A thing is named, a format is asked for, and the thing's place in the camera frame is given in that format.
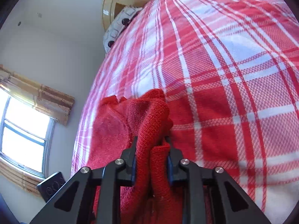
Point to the white black patterned pillow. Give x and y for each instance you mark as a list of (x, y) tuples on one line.
[(118, 25)]

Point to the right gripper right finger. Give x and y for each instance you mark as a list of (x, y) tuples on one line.
[(210, 195)]

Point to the red white plaid bedspread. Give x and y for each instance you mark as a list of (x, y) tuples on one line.
[(237, 63)]

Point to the beige side window curtain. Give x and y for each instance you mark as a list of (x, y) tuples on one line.
[(43, 99)]

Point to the side window with frame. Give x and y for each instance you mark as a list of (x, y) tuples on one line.
[(26, 135)]

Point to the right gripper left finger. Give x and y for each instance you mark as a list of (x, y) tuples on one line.
[(92, 195)]

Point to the red knit sweater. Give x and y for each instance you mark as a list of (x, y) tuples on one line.
[(148, 118)]

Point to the black wall switch plate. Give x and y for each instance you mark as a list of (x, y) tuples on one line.
[(50, 186)]

